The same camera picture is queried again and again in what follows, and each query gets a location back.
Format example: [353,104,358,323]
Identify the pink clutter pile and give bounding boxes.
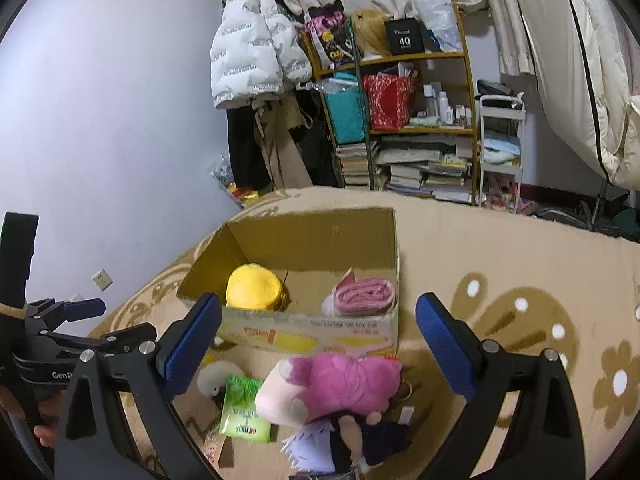
[487,175,538,216]

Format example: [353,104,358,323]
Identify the black hanging coat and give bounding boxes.
[226,95,341,191]

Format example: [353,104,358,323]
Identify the teal bag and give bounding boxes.
[322,72,367,144]

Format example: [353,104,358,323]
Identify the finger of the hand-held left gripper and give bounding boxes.
[25,297,107,333]
[45,323,159,361]

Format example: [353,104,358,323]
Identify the beige flower rug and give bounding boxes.
[87,186,640,480]

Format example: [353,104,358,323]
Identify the green packet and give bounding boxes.
[219,375,272,443]

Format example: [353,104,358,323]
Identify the wooden shelf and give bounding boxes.
[302,5,481,206]

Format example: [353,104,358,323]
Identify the row of cosmetic bottles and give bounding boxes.
[422,82,473,127]

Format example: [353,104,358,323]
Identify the beige hanging garment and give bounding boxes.
[252,100,313,188]

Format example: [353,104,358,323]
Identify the white fluffy plush toy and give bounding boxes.
[196,360,246,401]

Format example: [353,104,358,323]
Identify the white trolley cart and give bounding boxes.
[477,80,526,211]

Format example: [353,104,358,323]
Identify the person's left hand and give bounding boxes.
[31,392,66,451]

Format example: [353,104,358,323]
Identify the pink rolled cloth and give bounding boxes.
[322,267,398,317]

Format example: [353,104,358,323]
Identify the black bag on trolley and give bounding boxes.
[477,80,516,108]

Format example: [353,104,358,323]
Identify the cream puffer coat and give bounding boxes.
[600,95,640,191]

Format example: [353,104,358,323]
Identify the pile of books and papers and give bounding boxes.
[375,132,476,203]

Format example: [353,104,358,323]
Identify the cardboard box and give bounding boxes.
[177,208,401,361]

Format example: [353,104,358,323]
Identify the black printed bag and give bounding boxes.
[306,1,358,70]

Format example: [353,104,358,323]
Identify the dark navy sock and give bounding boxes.
[282,410,413,476]

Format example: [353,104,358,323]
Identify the clear bag of snacks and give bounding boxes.
[210,157,261,208]

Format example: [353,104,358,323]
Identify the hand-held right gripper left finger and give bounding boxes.
[52,291,223,480]

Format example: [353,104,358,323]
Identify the pink plush toy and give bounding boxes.
[255,352,403,426]

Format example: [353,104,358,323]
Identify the white puffer jacket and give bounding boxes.
[210,0,313,110]

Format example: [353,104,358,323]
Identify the clear plastic bag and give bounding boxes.
[410,0,463,53]

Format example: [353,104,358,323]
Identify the blonde wig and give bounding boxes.
[350,9,396,58]

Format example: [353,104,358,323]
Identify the white folded mattress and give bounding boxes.
[510,0,640,181]

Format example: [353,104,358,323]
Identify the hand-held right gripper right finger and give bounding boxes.
[415,292,586,480]

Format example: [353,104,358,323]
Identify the stack of books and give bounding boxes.
[334,141,381,188]

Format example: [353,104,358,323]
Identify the green pole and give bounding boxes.
[355,60,375,191]

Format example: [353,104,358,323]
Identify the light blue cloth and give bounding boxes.
[482,132,521,163]

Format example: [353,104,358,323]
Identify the black box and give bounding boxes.
[384,17,427,57]

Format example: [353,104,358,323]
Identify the red patterned bag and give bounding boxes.
[362,72,417,131]

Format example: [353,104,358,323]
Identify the black rack stand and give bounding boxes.
[590,175,631,233]

